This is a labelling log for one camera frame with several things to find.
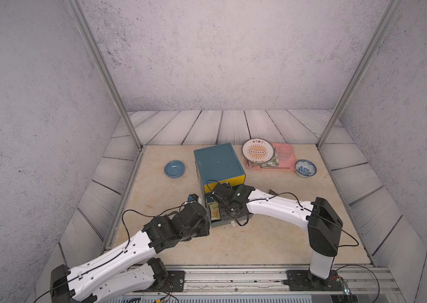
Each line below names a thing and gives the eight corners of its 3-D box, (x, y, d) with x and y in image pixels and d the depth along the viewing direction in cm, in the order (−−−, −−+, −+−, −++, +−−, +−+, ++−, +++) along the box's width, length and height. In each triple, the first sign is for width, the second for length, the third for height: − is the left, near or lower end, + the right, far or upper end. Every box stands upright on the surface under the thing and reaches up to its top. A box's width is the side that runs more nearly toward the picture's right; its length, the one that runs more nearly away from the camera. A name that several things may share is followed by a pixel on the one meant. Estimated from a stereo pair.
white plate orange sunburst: (243, 163, 113) (244, 160, 111) (241, 140, 125) (241, 138, 123) (276, 163, 113) (277, 160, 111) (270, 140, 125) (271, 137, 123)
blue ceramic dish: (164, 178, 107) (162, 174, 104) (167, 164, 114) (166, 160, 111) (183, 178, 107) (182, 174, 104) (185, 164, 114) (184, 160, 111)
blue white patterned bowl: (296, 179, 106) (298, 175, 103) (291, 164, 114) (293, 159, 110) (316, 179, 106) (319, 175, 103) (310, 164, 113) (312, 159, 110)
